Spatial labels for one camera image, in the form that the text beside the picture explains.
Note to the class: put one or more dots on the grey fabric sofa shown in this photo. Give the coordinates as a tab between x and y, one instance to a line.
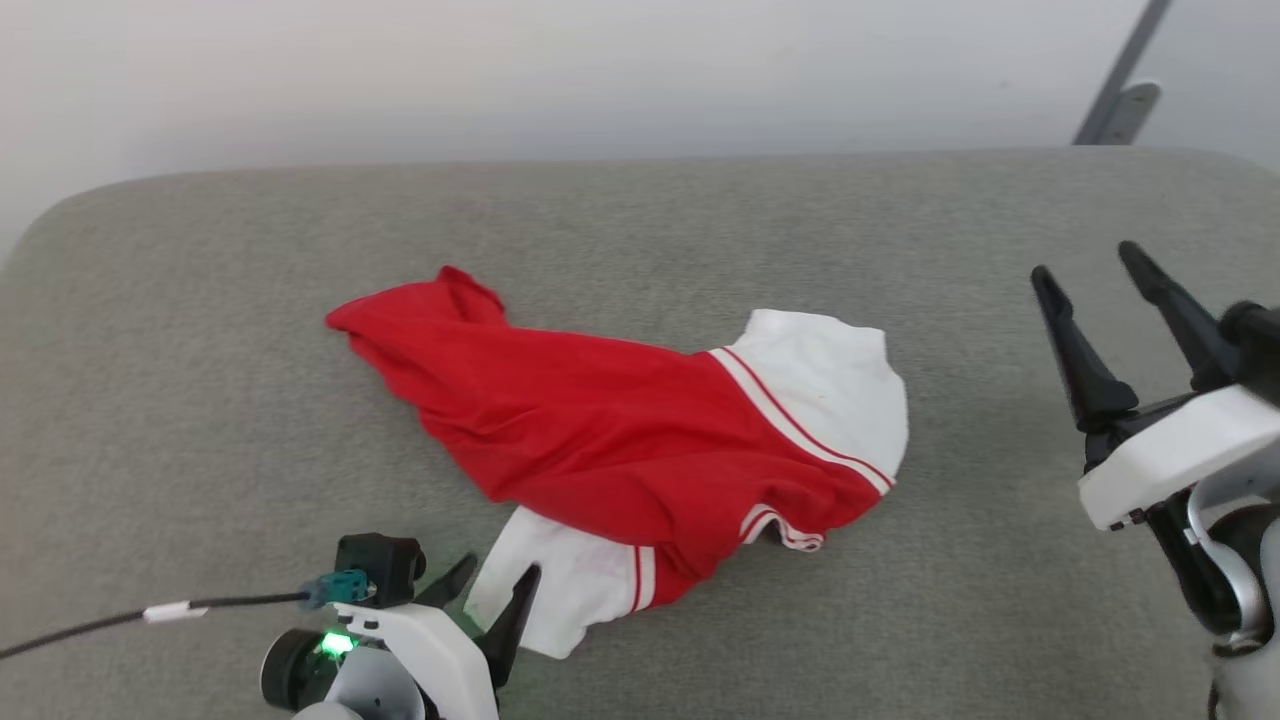
200	400

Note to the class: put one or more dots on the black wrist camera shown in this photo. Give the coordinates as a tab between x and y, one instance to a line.
380	565
1258	345

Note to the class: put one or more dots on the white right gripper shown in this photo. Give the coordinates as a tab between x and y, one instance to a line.
1190	450

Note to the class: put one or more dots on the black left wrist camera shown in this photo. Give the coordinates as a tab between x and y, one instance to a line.
380	565

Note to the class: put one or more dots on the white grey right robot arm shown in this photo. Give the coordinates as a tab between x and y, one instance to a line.
1250	690

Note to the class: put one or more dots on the red and white shirt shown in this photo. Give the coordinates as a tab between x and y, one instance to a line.
620	440

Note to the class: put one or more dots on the grey metal pole with bracket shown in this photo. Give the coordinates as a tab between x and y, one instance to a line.
1120	100

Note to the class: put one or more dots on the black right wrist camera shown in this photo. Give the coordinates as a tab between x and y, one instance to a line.
1258	345

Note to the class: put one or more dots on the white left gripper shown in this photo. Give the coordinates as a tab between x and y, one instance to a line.
440	655

